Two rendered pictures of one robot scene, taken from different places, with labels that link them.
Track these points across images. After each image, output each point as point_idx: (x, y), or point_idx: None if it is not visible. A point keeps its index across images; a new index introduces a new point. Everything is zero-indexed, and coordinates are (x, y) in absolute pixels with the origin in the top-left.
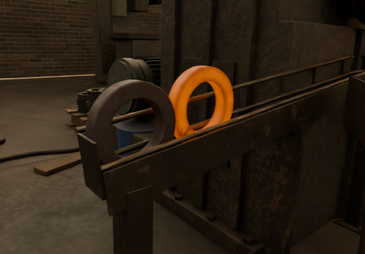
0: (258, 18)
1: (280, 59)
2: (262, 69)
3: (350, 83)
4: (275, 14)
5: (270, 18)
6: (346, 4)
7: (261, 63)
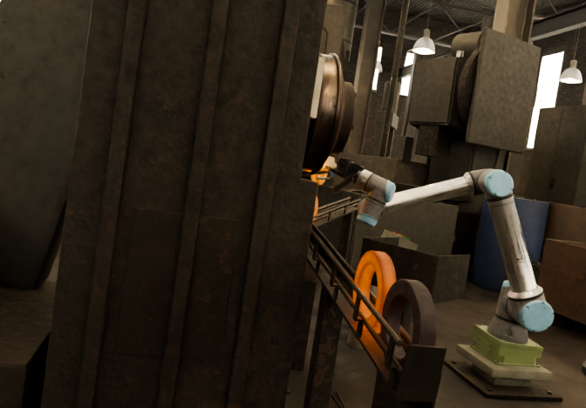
0: (275, 173)
1: (302, 221)
2: (277, 230)
3: (367, 244)
4: (296, 173)
5: (291, 174)
6: None
7: (277, 223)
